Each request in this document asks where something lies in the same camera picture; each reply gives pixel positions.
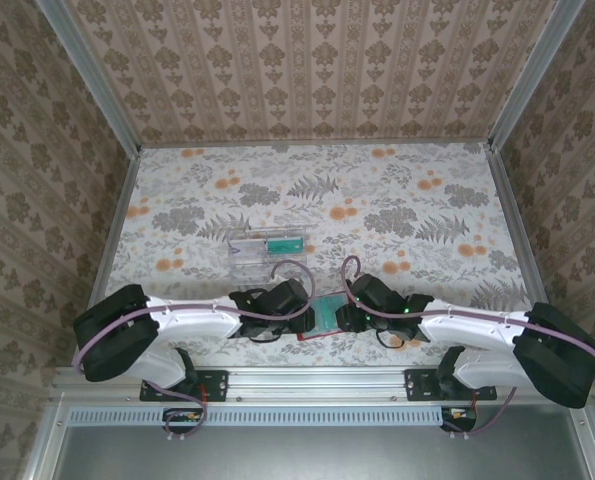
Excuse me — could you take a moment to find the aluminium table back rail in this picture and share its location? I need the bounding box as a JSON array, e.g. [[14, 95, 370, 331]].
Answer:
[[137, 139, 493, 150]]

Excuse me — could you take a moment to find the aluminium shelf frame rail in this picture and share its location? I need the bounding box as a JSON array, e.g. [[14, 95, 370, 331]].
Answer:
[[21, 399, 68, 480], [569, 404, 595, 480]]

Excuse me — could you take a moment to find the clear plastic box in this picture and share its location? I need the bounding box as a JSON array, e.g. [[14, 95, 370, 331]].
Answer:
[[225, 225, 312, 284]]

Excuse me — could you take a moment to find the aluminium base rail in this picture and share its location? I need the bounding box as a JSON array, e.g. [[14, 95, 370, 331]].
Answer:
[[51, 366, 501, 405]]

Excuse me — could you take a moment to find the red card holder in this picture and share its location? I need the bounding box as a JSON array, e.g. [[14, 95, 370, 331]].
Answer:
[[296, 288, 351, 344]]

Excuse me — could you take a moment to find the aluminium frame post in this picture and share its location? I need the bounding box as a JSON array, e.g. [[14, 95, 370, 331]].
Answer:
[[35, 0, 143, 154], [487, 0, 588, 151]]

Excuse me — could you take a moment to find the teal patterned card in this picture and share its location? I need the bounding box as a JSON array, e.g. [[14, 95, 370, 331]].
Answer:
[[310, 294, 349, 336]]

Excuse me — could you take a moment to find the white plastic card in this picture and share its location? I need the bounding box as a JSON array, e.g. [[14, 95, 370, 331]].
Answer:
[[228, 238, 269, 257]]

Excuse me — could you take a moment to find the grey metal shelf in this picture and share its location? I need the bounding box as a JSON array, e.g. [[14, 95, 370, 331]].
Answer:
[[51, 424, 595, 480]]

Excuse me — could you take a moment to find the white slotted cable duct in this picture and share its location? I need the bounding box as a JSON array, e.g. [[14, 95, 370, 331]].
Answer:
[[69, 405, 446, 428]]

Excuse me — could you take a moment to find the aluminium table side rail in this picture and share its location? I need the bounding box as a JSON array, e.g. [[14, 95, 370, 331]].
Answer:
[[94, 148, 143, 296], [484, 143, 553, 311]]

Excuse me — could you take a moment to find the floral patterned table cover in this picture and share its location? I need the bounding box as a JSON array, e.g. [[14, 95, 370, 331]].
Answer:
[[89, 142, 561, 369]]

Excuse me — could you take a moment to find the green plastic card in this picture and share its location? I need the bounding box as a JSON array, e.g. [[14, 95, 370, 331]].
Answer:
[[265, 237, 307, 256]]

